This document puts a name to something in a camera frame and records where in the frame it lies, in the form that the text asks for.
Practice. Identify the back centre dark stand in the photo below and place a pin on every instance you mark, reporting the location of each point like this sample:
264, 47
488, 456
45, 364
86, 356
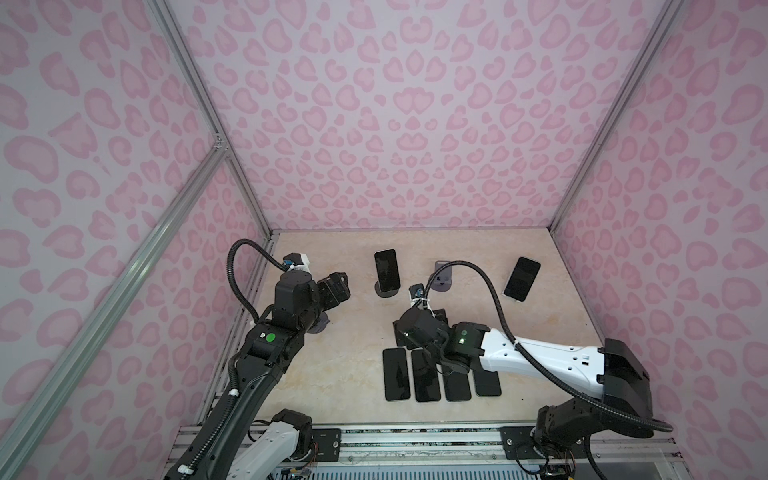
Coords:
442, 277

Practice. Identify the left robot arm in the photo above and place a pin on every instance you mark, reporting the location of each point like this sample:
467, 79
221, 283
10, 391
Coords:
269, 348

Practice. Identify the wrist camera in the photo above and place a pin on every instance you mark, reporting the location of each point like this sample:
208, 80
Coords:
417, 296
296, 261

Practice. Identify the dark stand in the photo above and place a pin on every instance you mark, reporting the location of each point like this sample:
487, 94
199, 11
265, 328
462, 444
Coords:
382, 293
442, 277

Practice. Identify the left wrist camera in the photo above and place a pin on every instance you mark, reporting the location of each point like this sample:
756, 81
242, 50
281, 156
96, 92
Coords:
296, 261

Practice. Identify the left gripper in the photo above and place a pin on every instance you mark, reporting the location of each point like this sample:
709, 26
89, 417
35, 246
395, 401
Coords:
340, 287

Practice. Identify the purple stand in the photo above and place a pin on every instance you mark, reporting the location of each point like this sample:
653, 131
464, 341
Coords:
319, 324

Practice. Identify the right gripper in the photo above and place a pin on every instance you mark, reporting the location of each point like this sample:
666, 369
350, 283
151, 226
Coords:
407, 341

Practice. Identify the left corner aluminium post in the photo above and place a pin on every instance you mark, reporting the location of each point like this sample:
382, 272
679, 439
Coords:
179, 48

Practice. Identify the right corner aluminium post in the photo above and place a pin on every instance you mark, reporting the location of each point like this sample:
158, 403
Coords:
659, 33

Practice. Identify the back left dark stand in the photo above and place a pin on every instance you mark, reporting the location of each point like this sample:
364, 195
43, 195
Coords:
382, 293

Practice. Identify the pink-edged phone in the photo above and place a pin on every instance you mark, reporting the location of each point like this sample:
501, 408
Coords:
425, 377

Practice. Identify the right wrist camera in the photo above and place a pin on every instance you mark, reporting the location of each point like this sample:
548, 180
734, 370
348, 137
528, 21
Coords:
417, 296

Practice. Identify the left diagonal aluminium bar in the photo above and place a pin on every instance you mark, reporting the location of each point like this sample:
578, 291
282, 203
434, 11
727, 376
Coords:
38, 415

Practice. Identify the corner aluminium post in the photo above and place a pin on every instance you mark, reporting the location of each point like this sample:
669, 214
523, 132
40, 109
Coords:
179, 48
659, 33

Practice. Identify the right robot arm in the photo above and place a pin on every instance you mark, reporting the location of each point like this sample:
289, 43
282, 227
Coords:
609, 389

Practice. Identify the black phone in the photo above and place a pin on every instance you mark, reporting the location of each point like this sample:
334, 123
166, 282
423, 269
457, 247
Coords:
521, 279
396, 374
486, 382
387, 269
456, 386

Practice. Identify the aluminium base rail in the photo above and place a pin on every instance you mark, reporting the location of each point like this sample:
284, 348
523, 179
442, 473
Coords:
475, 450

